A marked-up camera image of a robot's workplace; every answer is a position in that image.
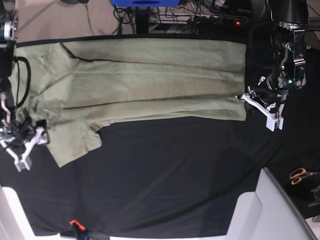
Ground power strip with red light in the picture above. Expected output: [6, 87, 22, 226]
[192, 15, 248, 27]

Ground orange blue front clamp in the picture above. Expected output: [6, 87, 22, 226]
[69, 219, 91, 240]

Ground white table frame left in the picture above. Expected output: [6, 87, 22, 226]
[0, 186, 35, 240]

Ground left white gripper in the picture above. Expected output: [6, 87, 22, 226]
[236, 76, 288, 131]

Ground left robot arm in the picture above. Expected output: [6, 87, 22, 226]
[238, 0, 309, 132]

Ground black monitor stand pole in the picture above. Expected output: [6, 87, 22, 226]
[134, 7, 151, 35]

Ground orange handled scissors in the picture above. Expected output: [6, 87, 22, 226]
[289, 167, 320, 185]

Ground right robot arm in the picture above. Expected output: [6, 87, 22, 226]
[0, 0, 50, 172]

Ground white table frame right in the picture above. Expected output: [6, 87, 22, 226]
[225, 167, 317, 240]

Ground blue plastic box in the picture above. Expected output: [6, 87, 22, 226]
[111, 0, 180, 8]

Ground olive green T-shirt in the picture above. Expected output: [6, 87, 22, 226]
[15, 38, 247, 167]

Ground black table cloth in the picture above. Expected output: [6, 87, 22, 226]
[0, 48, 320, 238]

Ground white table frame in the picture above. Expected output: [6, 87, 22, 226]
[0, 186, 35, 240]
[225, 167, 317, 240]

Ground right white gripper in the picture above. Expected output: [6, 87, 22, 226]
[0, 119, 50, 172]

